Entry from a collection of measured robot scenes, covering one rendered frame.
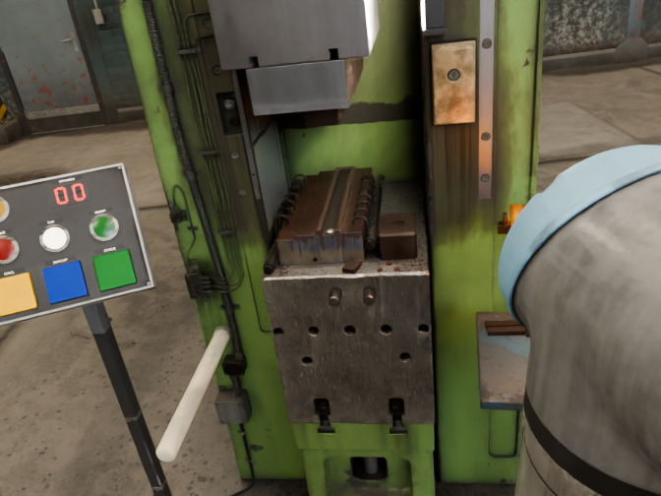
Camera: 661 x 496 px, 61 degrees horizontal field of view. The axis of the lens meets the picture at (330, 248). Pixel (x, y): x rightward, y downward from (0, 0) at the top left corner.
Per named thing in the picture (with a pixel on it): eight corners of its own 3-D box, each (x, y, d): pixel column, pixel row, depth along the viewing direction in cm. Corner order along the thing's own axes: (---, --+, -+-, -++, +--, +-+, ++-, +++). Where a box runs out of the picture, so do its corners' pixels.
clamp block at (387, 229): (417, 259, 127) (416, 233, 124) (380, 261, 128) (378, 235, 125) (416, 235, 137) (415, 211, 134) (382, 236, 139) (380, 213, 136)
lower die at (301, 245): (364, 261, 129) (361, 228, 125) (280, 265, 132) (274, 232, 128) (374, 191, 166) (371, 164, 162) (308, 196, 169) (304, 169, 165)
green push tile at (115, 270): (137, 282, 119) (128, 249, 120) (100, 291, 117) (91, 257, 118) (138, 283, 121) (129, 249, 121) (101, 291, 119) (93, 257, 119)
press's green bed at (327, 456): (439, 541, 164) (434, 423, 142) (313, 536, 169) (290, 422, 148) (431, 405, 212) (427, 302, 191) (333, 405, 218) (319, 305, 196)
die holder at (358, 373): (435, 424, 142) (429, 272, 121) (289, 423, 148) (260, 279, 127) (428, 301, 191) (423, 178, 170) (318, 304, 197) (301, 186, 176)
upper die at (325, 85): (349, 107, 113) (344, 59, 108) (253, 116, 116) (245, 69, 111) (363, 68, 149) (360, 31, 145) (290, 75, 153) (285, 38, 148)
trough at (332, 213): (339, 234, 126) (339, 229, 126) (317, 236, 127) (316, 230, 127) (355, 170, 163) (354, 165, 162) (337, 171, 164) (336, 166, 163)
